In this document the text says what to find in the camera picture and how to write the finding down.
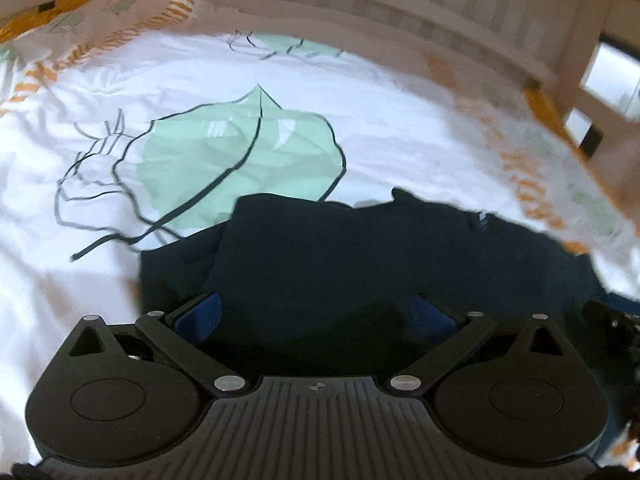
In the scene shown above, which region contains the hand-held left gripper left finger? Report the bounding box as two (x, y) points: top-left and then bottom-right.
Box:
(66, 291), (249, 396)

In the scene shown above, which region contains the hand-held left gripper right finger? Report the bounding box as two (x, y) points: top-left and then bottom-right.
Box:
(387, 292), (571, 395)

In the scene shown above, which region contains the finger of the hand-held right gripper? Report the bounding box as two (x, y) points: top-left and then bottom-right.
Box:
(582, 299), (640, 361)

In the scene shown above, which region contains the leaf-print white and orange duvet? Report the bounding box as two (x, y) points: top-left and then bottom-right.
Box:
(0, 0), (640, 466)

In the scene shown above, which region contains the black sweatshirt with white print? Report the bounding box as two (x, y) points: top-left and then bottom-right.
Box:
(140, 187), (640, 466)

